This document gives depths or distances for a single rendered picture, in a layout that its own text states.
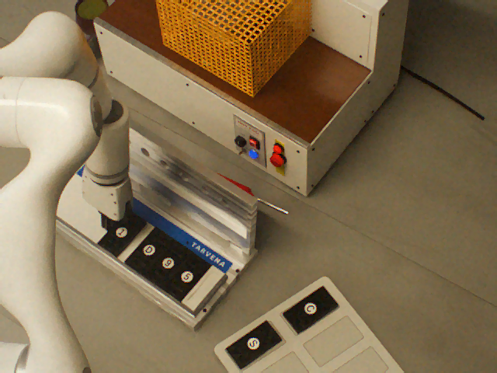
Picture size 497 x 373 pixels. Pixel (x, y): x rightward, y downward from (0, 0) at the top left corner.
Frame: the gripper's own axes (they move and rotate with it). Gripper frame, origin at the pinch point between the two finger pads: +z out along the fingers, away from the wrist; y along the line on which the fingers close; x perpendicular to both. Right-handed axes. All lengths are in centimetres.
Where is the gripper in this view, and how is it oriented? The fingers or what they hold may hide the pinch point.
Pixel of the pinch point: (109, 219)
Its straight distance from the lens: 206.6
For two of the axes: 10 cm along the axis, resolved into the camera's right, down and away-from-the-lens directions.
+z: -0.9, 6.4, 7.6
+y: 8.0, 5.0, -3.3
